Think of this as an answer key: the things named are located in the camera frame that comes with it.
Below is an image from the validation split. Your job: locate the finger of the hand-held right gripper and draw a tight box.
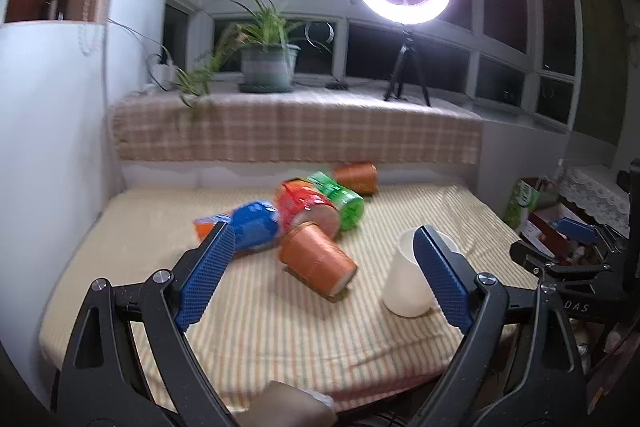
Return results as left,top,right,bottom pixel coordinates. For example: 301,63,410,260
555,217,628,254
509,242,613,282

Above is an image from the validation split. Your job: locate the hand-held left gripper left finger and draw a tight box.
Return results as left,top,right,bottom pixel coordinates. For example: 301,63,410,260
57,222,237,427

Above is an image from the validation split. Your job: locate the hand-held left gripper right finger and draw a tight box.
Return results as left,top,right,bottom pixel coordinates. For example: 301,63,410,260
410,224,587,427

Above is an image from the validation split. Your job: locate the white cup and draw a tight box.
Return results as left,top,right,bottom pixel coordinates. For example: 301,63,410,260
382,225,462,319

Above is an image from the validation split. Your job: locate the large orange cup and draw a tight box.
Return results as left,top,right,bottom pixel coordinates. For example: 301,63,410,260
278,223,359,299

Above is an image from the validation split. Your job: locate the red cup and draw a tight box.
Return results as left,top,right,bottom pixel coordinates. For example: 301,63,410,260
274,178,342,242

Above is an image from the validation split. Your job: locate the green cup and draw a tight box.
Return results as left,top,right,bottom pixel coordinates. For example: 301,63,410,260
306,172,366,232

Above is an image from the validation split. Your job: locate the small orange cup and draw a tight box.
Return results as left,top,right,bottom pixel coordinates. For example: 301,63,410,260
332,162,379,196

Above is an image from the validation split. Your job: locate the red box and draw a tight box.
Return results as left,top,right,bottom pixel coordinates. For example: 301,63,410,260
520,206,581,264

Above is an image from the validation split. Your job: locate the white lace cloth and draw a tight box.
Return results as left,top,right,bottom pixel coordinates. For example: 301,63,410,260
556,164,632,239

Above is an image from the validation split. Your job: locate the green carton box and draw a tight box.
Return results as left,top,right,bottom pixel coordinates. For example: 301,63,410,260
502,177,548,229

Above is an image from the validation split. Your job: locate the blue snack packet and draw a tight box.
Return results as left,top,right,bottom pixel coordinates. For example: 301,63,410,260
194,200,284,255

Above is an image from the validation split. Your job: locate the striped bed sheet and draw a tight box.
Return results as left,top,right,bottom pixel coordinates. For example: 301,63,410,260
40,183,540,414

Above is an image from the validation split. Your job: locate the brown rounded object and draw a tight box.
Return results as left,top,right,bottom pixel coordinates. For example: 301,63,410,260
239,379,337,427

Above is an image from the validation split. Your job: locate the plaid cloth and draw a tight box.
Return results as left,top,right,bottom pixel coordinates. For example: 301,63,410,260
111,86,484,166

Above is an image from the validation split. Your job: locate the dark curtain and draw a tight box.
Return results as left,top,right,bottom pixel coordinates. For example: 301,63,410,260
565,0,640,148

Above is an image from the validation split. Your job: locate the black tripod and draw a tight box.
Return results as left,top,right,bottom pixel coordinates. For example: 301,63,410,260
382,26,432,108

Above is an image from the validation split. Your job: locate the potted spider plant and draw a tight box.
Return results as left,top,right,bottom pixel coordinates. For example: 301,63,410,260
172,0,334,108

